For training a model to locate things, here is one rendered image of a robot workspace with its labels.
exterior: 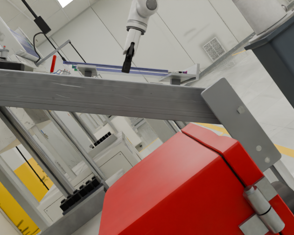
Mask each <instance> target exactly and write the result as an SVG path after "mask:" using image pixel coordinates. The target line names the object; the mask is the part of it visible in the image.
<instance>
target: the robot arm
mask: <svg viewBox="0 0 294 235"><path fill-rule="evenodd" d="M232 1H233V3H234V4H235V5H236V7H237V8H238V10H239V11H240V13H241V14H242V15H243V17H244V18H245V19H246V21H247V22H248V24H249V25H250V26H251V28H252V29H253V31H254V32H255V36H254V37H250V40H249V43H250V44H253V43H255V42H257V41H258V40H260V39H262V38H263V37H265V36H266V35H268V34H269V33H271V32H272V31H274V30H275V29H277V28H278V27H279V26H281V25H282V24H284V23H285V22H286V21H287V20H289V19H290V18H291V17H292V16H294V8H293V9H291V10H290V11H288V12H287V13H286V11H287V6H286V5H284V4H282V5H281V4H280V3H279V2H278V0H232ZM158 6H159V5H158V0H133V1H132V5H131V9H130V13H129V16H128V20H127V24H126V28H127V29H126V30H127V31H128V35H127V38H126V43H125V47H124V50H123V55H124V54H126V57H125V61H124V63H123V67H122V71H121V72H124V73H129V72H130V68H131V62H132V58H133V57H134V56H135V53H136V51H137V48H138V44H139V41H140V36H141V35H144V33H145V32H146V30H147V25H148V21H149V18H150V16H151V15H153V14H155V13H156V12H157V10H158Z"/></svg>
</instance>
